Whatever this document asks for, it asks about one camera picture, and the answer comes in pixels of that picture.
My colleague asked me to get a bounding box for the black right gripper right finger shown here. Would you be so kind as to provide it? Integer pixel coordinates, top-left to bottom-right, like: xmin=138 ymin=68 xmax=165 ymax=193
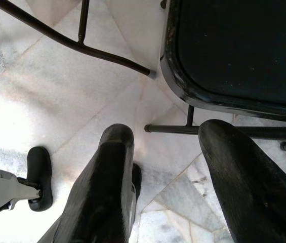
xmin=198 ymin=119 xmax=286 ymax=243

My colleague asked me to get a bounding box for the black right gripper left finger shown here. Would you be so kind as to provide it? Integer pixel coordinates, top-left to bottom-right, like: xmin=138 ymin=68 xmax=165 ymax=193
xmin=37 ymin=123 xmax=136 ymax=243

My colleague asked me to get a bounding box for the black robot left foot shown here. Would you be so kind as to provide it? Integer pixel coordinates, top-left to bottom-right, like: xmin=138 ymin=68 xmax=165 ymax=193
xmin=26 ymin=146 xmax=54 ymax=212

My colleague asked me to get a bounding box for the silver robot left leg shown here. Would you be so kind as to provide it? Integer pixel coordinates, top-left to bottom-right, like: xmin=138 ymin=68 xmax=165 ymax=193
xmin=0 ymin=164 xmax=43 ymax=219

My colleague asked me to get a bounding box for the black metal chair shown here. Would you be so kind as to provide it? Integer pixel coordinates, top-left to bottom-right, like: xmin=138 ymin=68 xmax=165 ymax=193
xmin=144 ymin=0 xmax=286 ymax=153

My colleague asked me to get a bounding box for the dark metal chair frame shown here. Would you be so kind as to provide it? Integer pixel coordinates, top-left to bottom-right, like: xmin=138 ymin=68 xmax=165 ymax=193
xmin=0 ymin=0 xmax=158 ymax=77

